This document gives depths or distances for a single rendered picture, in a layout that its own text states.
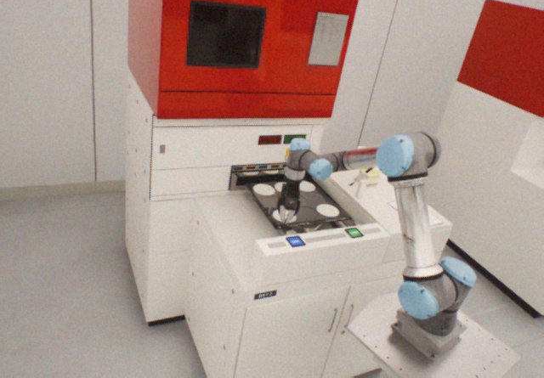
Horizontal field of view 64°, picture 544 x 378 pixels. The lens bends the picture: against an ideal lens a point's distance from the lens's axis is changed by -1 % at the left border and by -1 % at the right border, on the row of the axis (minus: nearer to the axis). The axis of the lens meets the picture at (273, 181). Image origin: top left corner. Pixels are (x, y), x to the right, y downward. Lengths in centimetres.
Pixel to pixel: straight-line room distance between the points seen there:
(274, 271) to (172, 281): 85
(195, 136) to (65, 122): 165
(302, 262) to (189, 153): 69
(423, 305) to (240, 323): 69
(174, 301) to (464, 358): 143
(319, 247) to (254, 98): 68
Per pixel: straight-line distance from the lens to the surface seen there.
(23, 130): 344
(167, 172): 196
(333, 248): 167
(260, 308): 170
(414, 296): 136
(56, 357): 250
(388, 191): 215
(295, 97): 196
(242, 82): 184
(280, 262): 158
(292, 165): 167
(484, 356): 171
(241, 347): 182
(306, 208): 196
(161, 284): 233
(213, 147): 196
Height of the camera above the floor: 189
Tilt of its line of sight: 28 degrees down
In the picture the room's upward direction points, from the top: 10 degrees clockwise
